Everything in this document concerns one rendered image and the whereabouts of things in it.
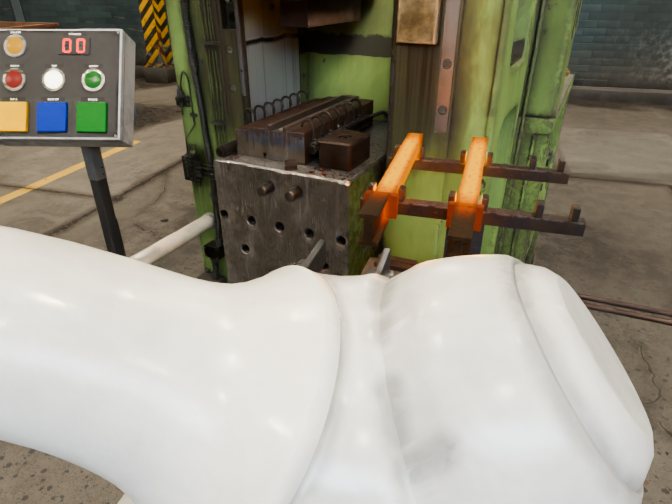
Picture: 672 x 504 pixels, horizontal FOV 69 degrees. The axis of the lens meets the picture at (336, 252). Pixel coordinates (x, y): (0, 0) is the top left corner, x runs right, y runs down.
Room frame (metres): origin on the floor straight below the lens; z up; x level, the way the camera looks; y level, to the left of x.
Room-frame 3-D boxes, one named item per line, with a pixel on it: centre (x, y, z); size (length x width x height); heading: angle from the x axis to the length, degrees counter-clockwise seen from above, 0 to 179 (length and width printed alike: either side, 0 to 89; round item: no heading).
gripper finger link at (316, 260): (0.47, 0.02, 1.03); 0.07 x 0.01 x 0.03; 164
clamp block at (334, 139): (1.16, -0.02, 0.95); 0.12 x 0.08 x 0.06; 153
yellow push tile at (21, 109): (1.24, 0.81, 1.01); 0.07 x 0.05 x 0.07; 88
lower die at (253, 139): (1.37, 0.07, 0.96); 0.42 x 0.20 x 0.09; 153
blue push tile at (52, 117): (1.24, 0.71, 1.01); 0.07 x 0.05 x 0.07; 88
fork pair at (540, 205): (0.72, -0.34, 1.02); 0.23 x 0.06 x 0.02; 163
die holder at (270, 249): (1.36, 0.02, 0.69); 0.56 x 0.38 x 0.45; 153
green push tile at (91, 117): (1.23, 0.61, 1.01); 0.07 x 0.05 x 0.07; 88
